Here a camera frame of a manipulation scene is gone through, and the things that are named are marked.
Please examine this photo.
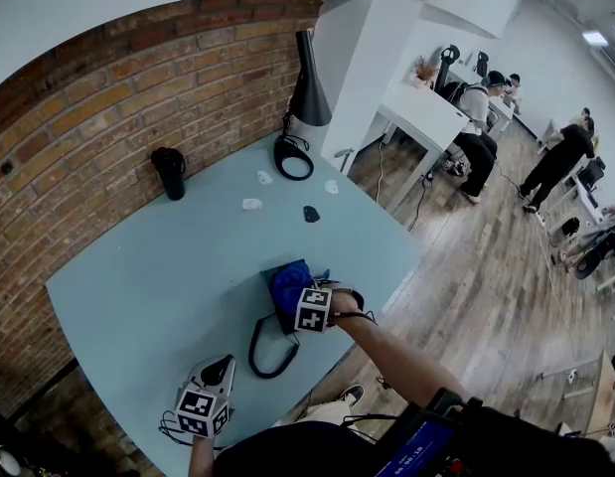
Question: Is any person's beige trouser leg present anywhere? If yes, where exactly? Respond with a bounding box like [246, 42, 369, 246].
[279, 398, 361, 429]

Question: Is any large white office desk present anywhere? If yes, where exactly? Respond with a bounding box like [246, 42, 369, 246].
[376, 79, 471, 213]

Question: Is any black tumbler bottle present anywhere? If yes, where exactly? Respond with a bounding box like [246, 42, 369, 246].
[149, 146, 188, 202]

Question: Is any black desk lamp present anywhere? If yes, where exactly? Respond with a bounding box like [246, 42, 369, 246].
[272, 28, 334, 182]

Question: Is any blue cloth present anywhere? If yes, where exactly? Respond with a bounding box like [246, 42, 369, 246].
[270, 259, 332, 313]

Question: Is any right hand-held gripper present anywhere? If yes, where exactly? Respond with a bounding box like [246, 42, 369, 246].
[294, 277, 344, 336]

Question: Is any dried potted plant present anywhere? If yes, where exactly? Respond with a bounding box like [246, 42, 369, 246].
[410, 55, 440, 88]

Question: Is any black chest-mounted screen device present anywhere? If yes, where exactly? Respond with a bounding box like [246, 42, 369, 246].
[374, 388, 487, 477]

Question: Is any person's left forearm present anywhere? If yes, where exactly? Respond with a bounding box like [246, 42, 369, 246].
[187, 432, 219, 477]

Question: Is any round white object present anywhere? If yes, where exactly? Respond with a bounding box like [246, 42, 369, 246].
[0, 445, 21, 476]

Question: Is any person's right hand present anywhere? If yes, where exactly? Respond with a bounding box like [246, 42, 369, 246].
[330, 288, 367, 328]

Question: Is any tall black office chair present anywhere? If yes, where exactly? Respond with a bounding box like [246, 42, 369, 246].
[432, 44, 462, 93]

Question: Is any light wooden desk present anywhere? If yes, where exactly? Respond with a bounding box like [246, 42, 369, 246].
[582, 350, 615, 439]

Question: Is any person's black shirt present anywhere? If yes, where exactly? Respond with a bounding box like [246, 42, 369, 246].
[212, 419, 387, 477]

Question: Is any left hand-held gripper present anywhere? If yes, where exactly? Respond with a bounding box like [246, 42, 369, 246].
[175, 354, 237, 439]

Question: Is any person's right forearm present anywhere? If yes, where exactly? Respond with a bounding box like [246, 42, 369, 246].
[336, 310, 465, 409]

